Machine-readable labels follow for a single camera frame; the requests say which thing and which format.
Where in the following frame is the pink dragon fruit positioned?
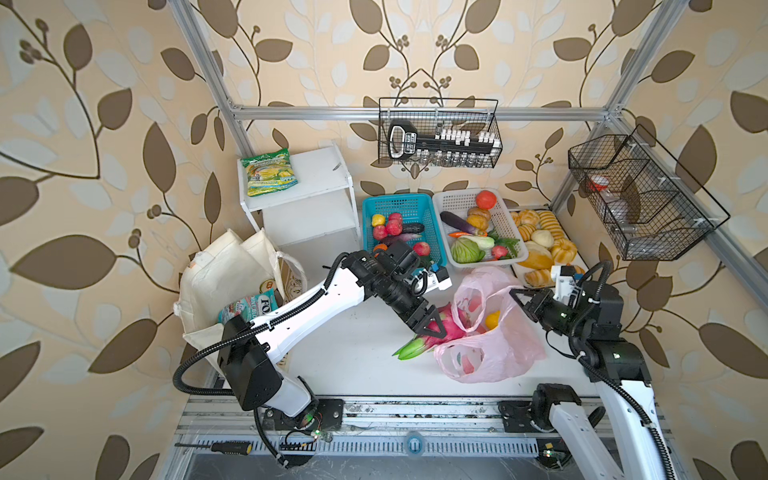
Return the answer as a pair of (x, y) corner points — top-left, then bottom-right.
(392, 303), (467, 361)

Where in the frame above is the black wire basket with bottles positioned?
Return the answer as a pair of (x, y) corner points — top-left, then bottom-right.
(377, 96), (503, 169)

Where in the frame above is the black wire wall basket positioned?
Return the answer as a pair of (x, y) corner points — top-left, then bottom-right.
(568, 124), (731, 261)

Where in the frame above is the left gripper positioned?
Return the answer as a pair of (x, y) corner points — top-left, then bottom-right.
(381, 273), (451, 334)

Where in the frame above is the yellow pear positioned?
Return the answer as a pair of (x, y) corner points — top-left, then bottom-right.
(484, 311), (500, 331)

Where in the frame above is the white two-tier shelf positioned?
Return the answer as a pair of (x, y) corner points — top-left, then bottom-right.
(237, 145), (362, 247)

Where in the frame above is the red tomato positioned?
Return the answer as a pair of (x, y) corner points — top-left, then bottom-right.
(475, 190), (497, 211)

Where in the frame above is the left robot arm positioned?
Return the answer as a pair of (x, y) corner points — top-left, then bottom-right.
(173, 241), (451, 430)

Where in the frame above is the bread tray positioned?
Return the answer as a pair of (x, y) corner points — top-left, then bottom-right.
(511, 209), (586, 288)

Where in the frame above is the purple eggplant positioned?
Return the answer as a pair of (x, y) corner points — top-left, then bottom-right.
(440, 211), (482, 235)

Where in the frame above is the pink plastic grocery bag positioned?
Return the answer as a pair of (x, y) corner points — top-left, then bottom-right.
(433, 266), (547, 384)

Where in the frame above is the green snack bag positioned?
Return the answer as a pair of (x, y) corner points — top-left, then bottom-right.
(240, 149), (298, 197)

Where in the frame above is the red apple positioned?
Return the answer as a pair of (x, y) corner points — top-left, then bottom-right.
(412, 242), (431, 257)

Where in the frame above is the green cabbage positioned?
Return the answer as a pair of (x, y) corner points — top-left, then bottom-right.
(450, 236), (485, 265)

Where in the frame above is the teal red snack bag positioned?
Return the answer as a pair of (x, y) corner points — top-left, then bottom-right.
(217, 288), (279, 324)

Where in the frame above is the white plastic vegetable basket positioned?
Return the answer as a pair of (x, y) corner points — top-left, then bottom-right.
(433, 189), (528, 269)

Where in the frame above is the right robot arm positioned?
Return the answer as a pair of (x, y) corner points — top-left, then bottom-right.
(509, 261), (677, 479)

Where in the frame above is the teal plastic fruit basket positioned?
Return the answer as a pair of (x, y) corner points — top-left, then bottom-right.
(362, 194), (447, 267)

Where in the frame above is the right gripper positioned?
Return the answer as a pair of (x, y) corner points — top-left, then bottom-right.
(510, 286), (588, 342)

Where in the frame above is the black yellow screwdriver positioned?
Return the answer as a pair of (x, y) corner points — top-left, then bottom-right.
(175, 440), (253, 456)

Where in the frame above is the cream canvas tote bag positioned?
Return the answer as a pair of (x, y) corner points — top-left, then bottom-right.
(173, 230), (309, 351)

